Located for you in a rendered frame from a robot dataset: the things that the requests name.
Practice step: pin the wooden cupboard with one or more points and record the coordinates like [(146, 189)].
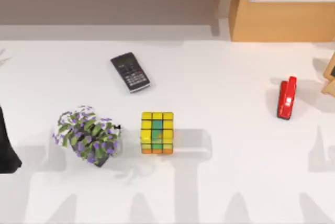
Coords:
[(282, 20)]

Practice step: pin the black calculator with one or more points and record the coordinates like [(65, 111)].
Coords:
[(130, 72)]

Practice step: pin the wooden framed blackboard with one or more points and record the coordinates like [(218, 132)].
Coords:
[(330, 77)]

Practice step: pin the yellow and green puzzle cube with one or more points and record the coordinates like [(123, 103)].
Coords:
[(157, 133)]

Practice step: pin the purple flower potted plant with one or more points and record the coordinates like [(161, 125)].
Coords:
[(87, 136)]

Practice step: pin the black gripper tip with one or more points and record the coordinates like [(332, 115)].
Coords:
[(6, 150)]

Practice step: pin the red stapler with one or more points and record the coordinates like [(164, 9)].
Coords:
[(286, 99)]

